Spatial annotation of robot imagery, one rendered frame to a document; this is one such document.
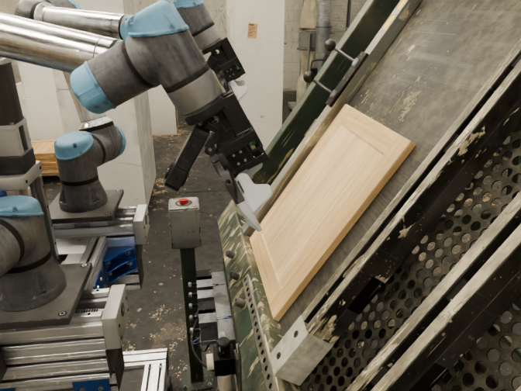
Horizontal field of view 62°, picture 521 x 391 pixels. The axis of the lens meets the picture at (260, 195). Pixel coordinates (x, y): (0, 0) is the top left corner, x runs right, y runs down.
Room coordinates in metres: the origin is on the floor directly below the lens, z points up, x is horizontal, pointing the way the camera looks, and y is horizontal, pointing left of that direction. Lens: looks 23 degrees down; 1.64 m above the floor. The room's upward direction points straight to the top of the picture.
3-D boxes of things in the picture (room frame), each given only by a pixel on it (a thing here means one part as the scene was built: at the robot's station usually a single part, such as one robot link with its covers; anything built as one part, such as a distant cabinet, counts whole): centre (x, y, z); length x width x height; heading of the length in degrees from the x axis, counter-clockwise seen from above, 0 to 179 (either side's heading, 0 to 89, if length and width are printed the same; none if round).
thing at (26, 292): (0.83, 0.53, 1.09); 0.15 x 0.15 x 0.10
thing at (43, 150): (4.34, 2.28, 0.15); 0.61 x 0.52 x 0.31; 7
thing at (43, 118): (5.23, 2.39, 0.36); 0.80 x 0.58 x 0.72; 7
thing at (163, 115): (6.15, 1.50, 0.36); 0.58 x 0.45 x 0.72; 97
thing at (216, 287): (1.14, 0.16, 0.69); 0.50 x 0.14 x 0.24; 10
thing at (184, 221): (1.56, 0.31, 0.84); 0.12 x 0.12 x 0.18; 10
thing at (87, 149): (1.33, 0.59, 1.20); 0.13 x 0.12 x 0.14; 162
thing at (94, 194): (1.32, 0.59, 1.09); 0.15 x 0.15 x 0.10
